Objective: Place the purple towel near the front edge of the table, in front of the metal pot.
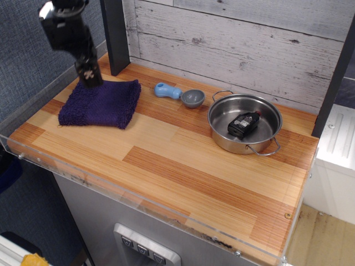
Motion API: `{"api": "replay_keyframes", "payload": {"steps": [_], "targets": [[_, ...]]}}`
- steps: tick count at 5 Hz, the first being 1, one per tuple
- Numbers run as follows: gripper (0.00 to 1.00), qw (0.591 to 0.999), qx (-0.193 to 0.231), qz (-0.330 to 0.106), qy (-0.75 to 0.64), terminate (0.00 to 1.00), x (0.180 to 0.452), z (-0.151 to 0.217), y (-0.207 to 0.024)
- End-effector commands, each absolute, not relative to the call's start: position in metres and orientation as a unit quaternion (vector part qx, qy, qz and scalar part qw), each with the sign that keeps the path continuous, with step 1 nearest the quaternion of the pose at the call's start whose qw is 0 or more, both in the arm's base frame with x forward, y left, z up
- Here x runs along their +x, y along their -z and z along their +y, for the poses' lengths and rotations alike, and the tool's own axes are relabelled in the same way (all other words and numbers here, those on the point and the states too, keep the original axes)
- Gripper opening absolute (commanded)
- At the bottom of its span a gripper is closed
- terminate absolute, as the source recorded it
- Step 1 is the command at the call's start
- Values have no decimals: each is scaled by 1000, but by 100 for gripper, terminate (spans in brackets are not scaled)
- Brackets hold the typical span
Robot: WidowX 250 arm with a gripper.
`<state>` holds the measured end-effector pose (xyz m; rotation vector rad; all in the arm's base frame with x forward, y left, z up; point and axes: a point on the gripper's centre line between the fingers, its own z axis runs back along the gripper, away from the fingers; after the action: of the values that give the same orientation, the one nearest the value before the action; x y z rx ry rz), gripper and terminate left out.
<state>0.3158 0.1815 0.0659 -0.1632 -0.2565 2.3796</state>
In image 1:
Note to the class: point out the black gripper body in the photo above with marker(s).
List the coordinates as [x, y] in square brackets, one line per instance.
[65, 29]

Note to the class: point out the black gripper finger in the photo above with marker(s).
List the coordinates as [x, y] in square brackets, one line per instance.
[94, 74]
[85, 74]

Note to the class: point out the purple towel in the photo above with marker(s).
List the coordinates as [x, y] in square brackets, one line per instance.
[111, 104]

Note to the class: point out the blue object at left edge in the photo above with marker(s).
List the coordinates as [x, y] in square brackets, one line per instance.
[10, 172]

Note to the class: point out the blue and grey scoop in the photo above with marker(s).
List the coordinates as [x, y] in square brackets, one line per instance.
[191, 98]

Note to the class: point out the small black bottle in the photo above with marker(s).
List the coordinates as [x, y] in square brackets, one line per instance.
[244, 124]

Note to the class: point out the silver cabinet with dispenser panel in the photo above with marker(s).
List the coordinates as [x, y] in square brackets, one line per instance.
[175, 225]

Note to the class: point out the clear acrylic table guard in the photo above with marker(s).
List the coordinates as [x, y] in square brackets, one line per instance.
[165, 179]

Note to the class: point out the white aluminium box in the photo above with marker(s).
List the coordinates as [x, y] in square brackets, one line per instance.
[330, 187]

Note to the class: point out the dark grey left post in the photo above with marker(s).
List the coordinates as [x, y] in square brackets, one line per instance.
[115, 33]

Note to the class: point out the dark grey post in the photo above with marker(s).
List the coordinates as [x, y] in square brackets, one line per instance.
[115, 33]
[335, 83]

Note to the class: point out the metal pot with handles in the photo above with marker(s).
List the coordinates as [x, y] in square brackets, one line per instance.
[262, 140]

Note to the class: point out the dark grey right post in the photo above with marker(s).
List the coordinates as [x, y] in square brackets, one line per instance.
[335, 83]

